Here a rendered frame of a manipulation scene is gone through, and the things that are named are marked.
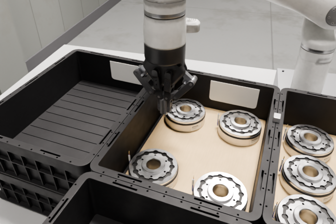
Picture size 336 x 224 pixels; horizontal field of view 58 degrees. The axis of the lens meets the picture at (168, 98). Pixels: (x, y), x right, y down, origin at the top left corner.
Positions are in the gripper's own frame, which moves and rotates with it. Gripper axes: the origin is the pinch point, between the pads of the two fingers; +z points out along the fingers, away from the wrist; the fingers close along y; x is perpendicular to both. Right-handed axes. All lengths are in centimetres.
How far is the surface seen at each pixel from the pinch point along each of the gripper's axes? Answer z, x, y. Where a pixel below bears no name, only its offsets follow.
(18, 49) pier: 61, 102, -154
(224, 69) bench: 27, 67, 0
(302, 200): 10.9, -4.6, 29.2
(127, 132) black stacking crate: 5.8, -4.7, -6.5
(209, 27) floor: 97, 278, -56
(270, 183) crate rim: 3.8, -9.3, 22.6
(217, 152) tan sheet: 13.8, 4.7, 11.1
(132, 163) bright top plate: 10.7, -8.0, -4.1
